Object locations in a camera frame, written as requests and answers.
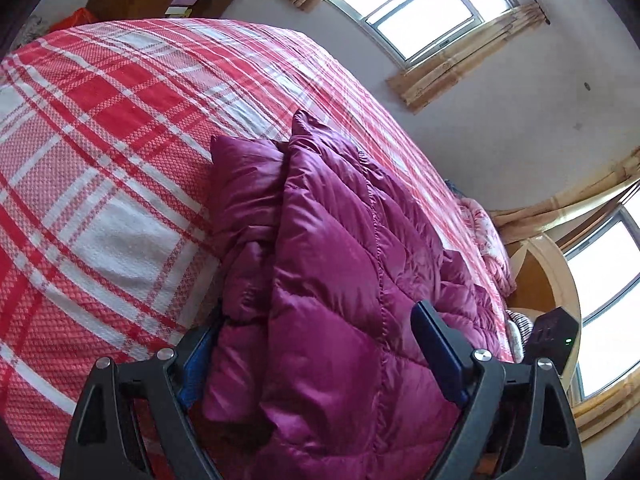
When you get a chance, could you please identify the red plastic bag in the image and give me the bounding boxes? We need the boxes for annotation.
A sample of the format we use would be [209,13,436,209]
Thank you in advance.
[47,7,98,33]

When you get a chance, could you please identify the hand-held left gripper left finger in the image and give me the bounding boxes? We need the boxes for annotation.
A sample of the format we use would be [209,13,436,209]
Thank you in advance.
[59,310,223,480]

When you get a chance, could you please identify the striped cloth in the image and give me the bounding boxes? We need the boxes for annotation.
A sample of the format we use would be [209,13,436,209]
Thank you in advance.
[505,310,538,361]

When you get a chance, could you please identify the bed with red plaid sheet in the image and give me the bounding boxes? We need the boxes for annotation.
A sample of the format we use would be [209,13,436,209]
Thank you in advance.
[0,17,516,480]

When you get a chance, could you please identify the window with metal frame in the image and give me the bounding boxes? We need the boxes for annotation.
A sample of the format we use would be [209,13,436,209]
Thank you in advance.
[325,0,518,68]
[560,205,640,403]

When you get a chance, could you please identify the wooden headboard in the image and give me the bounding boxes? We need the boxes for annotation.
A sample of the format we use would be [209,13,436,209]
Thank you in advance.
[500,232,583,341]

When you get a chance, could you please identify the grey mottled cloth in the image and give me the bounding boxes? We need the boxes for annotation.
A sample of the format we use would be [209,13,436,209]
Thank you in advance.
[12,15,48,48]

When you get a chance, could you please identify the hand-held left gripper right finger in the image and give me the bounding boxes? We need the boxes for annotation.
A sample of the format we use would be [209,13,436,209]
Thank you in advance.
[410,301,586,480]

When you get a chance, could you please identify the magenta puffer jacket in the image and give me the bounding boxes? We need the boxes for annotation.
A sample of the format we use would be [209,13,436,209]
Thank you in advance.
[200,109,516,480]

